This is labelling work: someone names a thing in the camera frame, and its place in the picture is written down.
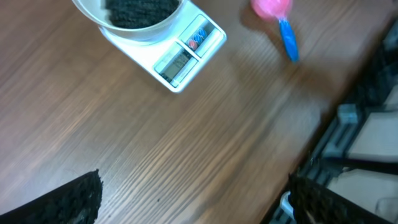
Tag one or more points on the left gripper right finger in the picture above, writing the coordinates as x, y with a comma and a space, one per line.
313, 203

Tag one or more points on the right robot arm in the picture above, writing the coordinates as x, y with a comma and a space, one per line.
369, 177

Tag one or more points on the white bowl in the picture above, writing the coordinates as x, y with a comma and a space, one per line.
96, 12

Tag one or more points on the black beans in bowl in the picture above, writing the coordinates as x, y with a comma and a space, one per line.
136, 14

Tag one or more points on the pink scoop blue handle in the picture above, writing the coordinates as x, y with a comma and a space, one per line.
279, 10

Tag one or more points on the white digital kitchen scale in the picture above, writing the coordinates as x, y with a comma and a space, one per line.
178, 57

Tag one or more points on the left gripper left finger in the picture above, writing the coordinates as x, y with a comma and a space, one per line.
78, 201

